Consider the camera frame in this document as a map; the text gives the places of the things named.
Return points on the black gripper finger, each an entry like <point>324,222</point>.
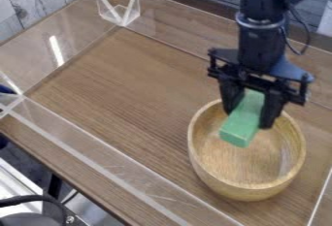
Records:
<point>231,93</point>
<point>272,108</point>

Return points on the black metal bracket with screw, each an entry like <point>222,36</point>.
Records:
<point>57,211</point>

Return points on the clear acrylic enclosure wall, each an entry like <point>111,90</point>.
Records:
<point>104,95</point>

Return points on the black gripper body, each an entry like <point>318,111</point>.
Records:
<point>258,66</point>

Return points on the light wooden bowl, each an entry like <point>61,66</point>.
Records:
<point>245,173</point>

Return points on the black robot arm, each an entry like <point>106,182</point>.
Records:
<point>266,14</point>

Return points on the clear acrylic corner bracket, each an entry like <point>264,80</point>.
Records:
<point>119,14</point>

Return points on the green rectangular block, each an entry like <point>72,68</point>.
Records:
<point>241,125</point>

